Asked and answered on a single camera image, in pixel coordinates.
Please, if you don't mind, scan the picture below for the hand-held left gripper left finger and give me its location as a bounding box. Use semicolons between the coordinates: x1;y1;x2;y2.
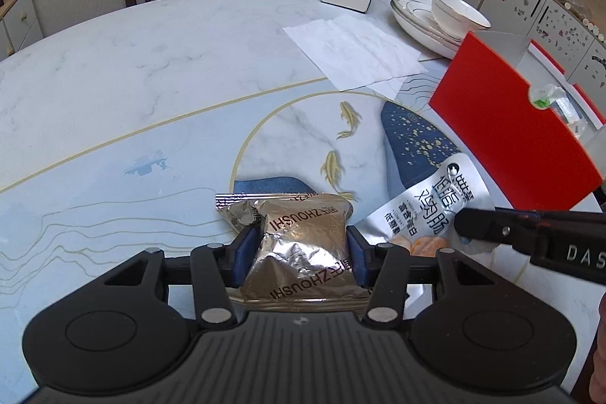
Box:
102;226;259;331

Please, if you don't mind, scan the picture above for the sticker covered cabinet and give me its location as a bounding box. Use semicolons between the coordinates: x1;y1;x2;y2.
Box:
478;0;606;87

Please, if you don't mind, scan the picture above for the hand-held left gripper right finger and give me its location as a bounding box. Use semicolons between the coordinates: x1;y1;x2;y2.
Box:
347;226;505;331

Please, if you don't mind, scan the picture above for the white paper sheet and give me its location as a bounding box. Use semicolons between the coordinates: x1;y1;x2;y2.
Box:
283;13;429;99

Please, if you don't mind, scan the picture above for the silver sausage packet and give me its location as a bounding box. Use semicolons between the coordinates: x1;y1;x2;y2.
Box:
355;155;495;256

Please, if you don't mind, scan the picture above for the white low cabinet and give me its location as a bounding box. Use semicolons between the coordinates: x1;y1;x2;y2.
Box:
0;0;44;61

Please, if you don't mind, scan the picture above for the white bowl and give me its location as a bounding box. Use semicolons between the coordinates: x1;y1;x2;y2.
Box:
431;0;492;41

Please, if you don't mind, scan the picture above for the clear plastic wrapper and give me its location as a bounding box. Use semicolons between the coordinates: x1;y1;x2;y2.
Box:
530;83;588;135

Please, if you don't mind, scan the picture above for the stack of white plates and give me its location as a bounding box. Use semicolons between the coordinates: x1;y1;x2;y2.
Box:
390;0;467;59

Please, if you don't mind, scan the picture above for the gold foil snack packet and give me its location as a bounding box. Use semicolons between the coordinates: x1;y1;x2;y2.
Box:
215;192;371;303

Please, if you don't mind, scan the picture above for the person's right forearm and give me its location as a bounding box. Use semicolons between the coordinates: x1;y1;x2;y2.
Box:
589;290;606;404

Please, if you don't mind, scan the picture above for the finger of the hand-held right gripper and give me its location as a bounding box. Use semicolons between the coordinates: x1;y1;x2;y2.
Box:
453;206;533;254

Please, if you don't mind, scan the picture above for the red cardboard box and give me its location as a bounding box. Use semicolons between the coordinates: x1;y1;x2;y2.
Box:
428;30;606;208

